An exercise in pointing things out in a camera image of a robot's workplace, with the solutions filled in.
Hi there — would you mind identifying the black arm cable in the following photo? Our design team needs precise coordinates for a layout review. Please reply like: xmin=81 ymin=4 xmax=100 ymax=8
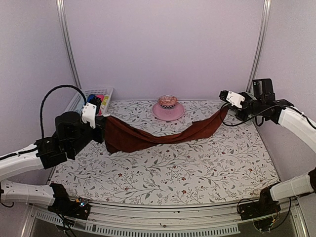
xmin=221 ymin=103 xmax=287 ymax=127
xmin=39 ymin=84 xmax=87 ymax=139

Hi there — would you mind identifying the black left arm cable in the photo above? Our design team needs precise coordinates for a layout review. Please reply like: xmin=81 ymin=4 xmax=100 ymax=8
xmin=39 ymin=84 xmax=87 ymax=139

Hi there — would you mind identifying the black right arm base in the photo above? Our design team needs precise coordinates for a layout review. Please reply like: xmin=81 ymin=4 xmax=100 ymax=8
xmin=237 ymin=187 xmax=281 ymax=232

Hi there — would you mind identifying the dark red towel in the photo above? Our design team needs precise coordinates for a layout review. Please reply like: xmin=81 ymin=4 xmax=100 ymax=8
xmin=104 ymin=107 xmax=228 ymax=154

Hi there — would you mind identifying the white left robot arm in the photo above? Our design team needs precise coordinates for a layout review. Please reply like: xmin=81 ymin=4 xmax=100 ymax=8
xmin=0 ymin=112 xmax=106 ymax=214

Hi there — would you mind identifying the aluminium front rail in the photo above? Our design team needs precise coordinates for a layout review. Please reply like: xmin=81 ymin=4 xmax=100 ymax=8
xmin=21 ymin=199 xmax=311 ymax=237

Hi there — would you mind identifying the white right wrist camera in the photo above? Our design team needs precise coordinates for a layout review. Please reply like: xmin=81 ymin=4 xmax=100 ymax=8
xmin=219 ymin=90 xmax=245 ymax=109

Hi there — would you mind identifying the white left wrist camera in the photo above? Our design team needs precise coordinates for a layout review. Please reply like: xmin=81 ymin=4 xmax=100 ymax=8
xmin=81 ymin=96 xmax=97 ymax=128

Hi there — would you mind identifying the white plastic basket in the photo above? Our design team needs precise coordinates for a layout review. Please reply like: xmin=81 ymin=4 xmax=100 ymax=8
xmin=64 ymin=86 xmax=114 ymax=116

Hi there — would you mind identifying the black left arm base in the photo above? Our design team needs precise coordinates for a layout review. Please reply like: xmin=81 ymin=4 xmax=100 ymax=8
xmin=47 ymin=183 xmax=91 ymax=220

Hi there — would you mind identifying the right aluminium frame post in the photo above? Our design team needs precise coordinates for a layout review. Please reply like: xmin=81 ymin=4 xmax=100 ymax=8
xmin=246 ymin=0 xmax=272 ymax=92

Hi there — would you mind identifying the yellow green rolled towel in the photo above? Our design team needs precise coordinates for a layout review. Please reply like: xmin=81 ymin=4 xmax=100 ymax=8
xmin=101 ymin=95 xmax=109 ymax=110

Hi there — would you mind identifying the patterned small bowl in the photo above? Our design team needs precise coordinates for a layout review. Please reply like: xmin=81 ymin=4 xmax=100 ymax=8
xmin=158 ymin=95 xmax=178 ymax=109

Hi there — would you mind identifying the dark blue rolled towel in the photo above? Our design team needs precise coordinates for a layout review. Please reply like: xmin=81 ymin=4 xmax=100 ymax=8
xmin=87 ymin=94 xmax=95 ymax=102

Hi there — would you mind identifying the pink rolled towel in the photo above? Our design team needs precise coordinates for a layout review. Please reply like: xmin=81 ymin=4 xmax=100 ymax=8
xmin=96 ymin=95 xmax=104 ymax=116

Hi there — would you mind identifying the pink plate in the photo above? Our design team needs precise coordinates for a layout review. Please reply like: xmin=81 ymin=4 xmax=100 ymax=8
xmin=152 ymin=102 xmax=185 ymax=121

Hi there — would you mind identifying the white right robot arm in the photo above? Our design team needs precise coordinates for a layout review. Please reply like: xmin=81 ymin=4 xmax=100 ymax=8
xmin=225 ymin=79 xmax=316 ymax=215

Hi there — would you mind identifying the aluminium frame post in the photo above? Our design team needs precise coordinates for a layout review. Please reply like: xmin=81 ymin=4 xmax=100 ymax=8
xmin=246 ymin=0 xmax=272 ymax=92
xmin=56 ymin=0 xmax=82 ymax=88

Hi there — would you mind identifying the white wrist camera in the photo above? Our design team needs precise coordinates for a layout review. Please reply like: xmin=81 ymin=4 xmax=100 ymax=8
xmin=219 ymin=90 xmax=245 ymax=109
xmin=81 ymin=96 xmax=97 ymax=128

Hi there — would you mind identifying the left aluminium frame post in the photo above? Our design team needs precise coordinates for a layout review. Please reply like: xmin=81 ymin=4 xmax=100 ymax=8
xmin=56 ymin=0 xmax=82 ymax=88

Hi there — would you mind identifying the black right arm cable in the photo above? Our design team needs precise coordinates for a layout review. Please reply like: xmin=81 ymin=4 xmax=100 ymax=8
xmin=221 ymin=103 xmax=287 ymax=127

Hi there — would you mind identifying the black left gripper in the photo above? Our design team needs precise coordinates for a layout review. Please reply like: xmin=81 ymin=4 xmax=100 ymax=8
xmin=69 ymin=116 xmax=106 ymax=157

